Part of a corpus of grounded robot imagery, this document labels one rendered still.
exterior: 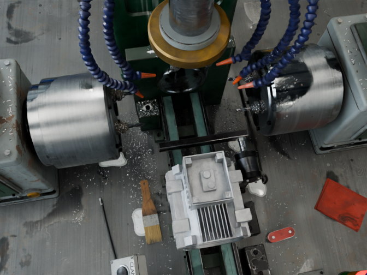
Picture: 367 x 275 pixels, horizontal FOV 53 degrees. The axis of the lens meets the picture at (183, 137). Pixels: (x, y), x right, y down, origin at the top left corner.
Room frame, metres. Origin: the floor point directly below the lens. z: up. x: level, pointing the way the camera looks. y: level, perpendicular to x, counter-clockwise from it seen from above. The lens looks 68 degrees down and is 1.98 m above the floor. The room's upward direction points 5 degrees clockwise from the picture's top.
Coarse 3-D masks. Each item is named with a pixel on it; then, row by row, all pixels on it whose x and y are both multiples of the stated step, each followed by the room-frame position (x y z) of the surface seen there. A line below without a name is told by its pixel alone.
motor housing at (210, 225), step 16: (176, 176) 0.26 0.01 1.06; (240, 192) 0.23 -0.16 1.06; (176, 208) 0.18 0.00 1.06; (208, 208) 0.18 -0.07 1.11; (224, 208) 0.18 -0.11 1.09; (240, 208) 0.19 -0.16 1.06; (192, 224) 0.14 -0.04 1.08; (208, 224) 0.14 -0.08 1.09; (224, 224) 0.14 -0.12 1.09; (240, 224) 0.15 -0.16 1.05; (176, 240) 0.11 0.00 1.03; (208, 240) 0.11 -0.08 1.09; (224, 240) 0.13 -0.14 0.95
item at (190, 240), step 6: (228, 162) 0.30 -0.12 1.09; (174, 168) 0.28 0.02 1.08; (180, 168) 0.28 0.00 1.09; (174, 174) 0.26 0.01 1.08; (180, 174) 0.27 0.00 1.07; (240, 228) 0.14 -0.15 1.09; (240, 234) 0.13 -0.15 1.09; (246, 234) 0.13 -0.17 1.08; (186, 240) 0.10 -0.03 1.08; (192, 240) 0.10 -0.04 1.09; (186, 246) 0.09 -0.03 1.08
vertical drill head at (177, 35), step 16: (176, 0) 0.48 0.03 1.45; (192, 0) 0.48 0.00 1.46; (208, 0) 0.49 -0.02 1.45; (160, 16) 0.52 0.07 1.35; (176, 16) 0.48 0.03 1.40; (192, 16) 0.48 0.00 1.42; (208, 16) 0.49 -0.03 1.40; (224, 16) 0.55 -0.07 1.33; (160, 32) 0.50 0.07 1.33; (176, 32) 0.48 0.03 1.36; (192, 32) 0.48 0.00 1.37; (208, 32) 0.49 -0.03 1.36; (224, 32) 0.51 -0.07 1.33; (160, 48) 0.46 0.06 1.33; (176, 48) 0.46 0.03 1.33; (192, 48) 0.46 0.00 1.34; (208, 48) 0.47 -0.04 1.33; (224, 48) 0.48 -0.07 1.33; (176, 64) 0.43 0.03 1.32; (192, 64) 0.43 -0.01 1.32; (208, 64) 0.44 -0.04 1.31
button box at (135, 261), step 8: (128, 256) 0.05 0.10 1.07; (136, 256) 0.06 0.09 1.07; (144, 256) 0.06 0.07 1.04; (112, 264) 0.04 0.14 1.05; (120, 264) 0.04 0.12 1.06; (128, 264) 0.04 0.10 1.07; (136, 264) 0.04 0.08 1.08; (144, 264) 0.04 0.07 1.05; (112, 272) 0.02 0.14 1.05; (128, 272) 0.02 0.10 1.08; (136, 272) 0.02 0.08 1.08; (144, 272) 0.02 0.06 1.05
